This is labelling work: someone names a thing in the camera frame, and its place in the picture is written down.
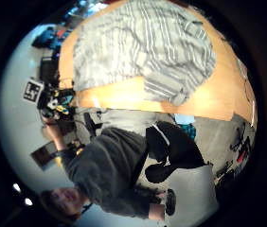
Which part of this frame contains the white marker cube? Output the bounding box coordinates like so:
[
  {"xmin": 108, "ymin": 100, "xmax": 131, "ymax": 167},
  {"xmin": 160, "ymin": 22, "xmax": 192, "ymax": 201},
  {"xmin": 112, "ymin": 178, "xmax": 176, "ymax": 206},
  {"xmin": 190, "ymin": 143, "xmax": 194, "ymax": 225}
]
[{"xmin": 22, "ymin": 79, "xmax": 45, "ymax": 104}]

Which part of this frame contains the dark framed board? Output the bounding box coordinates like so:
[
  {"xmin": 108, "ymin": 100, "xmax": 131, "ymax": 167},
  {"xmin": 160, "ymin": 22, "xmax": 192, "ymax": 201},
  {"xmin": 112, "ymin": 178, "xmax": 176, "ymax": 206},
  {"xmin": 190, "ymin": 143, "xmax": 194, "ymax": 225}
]
[{"xmin": 30, "ymin": 141, "xmax": 60, "ymax": 172}]

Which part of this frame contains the blue and black equipment pile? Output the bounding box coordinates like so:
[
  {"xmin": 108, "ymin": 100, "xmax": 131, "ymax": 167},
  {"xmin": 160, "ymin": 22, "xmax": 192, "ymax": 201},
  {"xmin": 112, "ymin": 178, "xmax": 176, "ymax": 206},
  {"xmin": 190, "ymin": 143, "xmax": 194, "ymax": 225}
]
[{"xmin": 31, "ymin": 26, "xmax": 73, "ymax": 52}]

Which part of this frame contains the the person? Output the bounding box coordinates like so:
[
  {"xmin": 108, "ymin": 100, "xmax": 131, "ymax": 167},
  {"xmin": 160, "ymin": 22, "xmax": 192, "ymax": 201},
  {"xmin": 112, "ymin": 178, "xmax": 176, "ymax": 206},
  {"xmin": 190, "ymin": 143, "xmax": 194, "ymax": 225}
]
[{"xmin": 40, "ymin": 120, "xmax": 211, "ymax": 223}]

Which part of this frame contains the grey striped shirt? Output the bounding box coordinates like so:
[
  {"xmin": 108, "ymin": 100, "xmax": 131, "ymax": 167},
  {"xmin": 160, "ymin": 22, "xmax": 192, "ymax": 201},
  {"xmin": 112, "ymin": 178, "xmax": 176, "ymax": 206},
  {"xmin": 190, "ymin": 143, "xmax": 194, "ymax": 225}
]
[{"xmin": 72, "ymin": 0, "xmax": 218, "ymax": 107}]

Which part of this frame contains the light blue box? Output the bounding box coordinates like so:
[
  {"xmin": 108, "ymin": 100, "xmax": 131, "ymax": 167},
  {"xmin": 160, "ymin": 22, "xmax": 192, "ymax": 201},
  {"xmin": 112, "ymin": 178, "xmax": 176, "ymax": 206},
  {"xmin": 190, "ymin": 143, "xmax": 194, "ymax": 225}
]
[{"xmin": 173, "ymin": 113, "xmax": 196, "ymax": 126}]

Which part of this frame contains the teal checked cloth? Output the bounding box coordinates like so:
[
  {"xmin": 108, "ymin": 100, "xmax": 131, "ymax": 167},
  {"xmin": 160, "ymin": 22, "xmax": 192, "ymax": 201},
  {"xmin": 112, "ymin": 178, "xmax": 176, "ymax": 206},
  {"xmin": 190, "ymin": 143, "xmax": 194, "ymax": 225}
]
[{"xmin": 180, "ymin": 124, "xmax": 198, "ymax": 141}]

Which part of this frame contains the black and red equipment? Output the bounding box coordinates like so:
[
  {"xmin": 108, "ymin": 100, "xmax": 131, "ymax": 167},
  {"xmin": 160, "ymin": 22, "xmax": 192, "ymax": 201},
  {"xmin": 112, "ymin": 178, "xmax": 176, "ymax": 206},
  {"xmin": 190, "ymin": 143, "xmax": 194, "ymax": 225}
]
[{"xmin": 216, "ymin": 122, "xmax": 253, "ymax": 187}]

